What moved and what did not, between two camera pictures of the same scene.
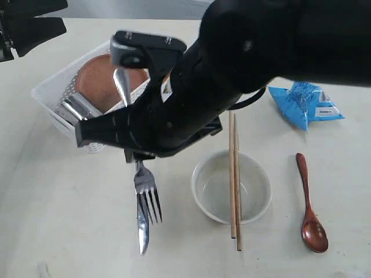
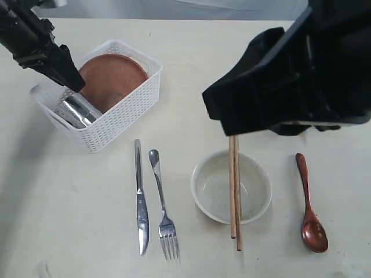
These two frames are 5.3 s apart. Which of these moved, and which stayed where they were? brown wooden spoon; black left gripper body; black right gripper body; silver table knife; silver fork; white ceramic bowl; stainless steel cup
Moved: black right gripper body; black left gripper body; silver fork
Stayed: silver table knife; brown wooden spoon; white ceramic bowl; stainless steel cup
